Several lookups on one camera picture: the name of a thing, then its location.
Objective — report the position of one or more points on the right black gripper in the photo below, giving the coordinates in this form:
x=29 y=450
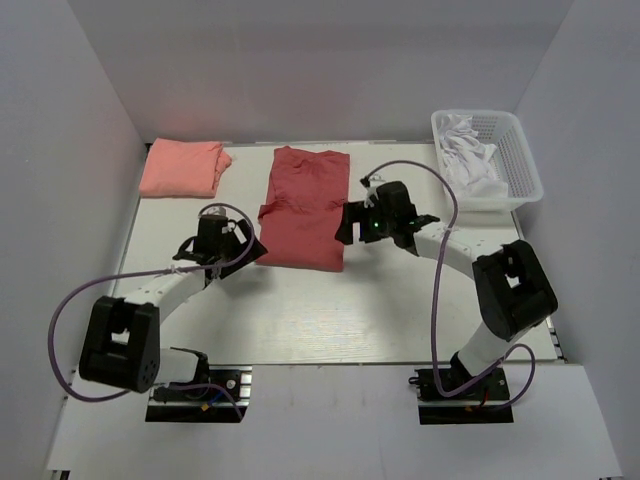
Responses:
x=356 y=213

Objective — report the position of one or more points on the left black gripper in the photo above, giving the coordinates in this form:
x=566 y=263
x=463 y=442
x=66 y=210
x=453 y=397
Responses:
x=255 y=252

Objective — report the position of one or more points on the red t-shirt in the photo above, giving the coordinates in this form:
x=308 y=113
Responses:
x=303 y=209

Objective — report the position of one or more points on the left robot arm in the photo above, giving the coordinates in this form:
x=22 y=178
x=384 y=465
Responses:
x=122 y=346

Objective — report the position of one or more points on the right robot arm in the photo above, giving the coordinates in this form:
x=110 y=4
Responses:
x=513 y=292

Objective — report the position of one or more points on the folded salmon t-shirt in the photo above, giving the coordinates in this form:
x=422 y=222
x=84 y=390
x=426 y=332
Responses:
x=175 y=169

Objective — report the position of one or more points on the white crumpled t-shirt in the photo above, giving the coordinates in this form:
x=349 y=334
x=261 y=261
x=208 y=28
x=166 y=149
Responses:
x=467 y=161

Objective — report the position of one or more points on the white plastic basket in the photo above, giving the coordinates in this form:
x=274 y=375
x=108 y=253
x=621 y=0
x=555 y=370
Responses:
x=513 y=160

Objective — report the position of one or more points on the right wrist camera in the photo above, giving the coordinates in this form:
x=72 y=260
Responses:
x=371 y=183

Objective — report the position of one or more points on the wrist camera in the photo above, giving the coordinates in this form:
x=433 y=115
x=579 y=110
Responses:
x=371 y=183
x=213 y=212

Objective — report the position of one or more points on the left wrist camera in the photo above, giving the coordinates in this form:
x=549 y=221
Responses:
x=213 y=212

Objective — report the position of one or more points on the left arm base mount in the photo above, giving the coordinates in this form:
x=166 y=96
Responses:
x=224 y=399

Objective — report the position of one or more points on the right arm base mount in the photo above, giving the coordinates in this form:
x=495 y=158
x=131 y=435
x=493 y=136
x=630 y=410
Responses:
x=480 y=405

